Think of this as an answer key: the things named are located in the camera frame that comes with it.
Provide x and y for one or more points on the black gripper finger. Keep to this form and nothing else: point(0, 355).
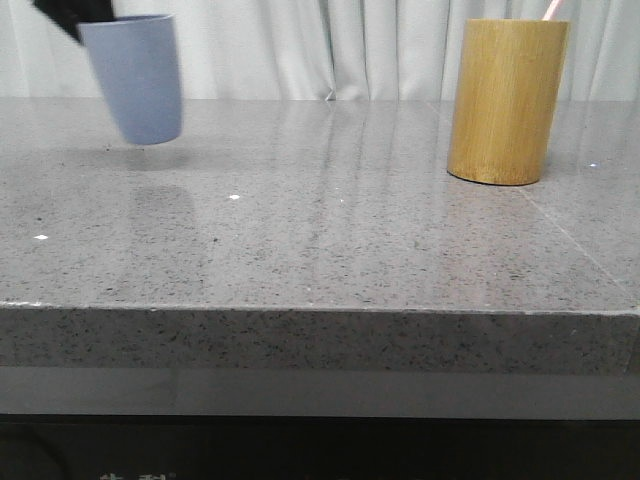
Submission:
point(68, 14)

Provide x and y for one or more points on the blue plastic cup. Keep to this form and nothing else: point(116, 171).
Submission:
point(135, 61)

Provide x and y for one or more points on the white curtain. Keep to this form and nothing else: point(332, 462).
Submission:
point(326, 50)

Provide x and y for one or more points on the bamboo cylinder holder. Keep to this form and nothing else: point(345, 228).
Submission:
point(509, 76)

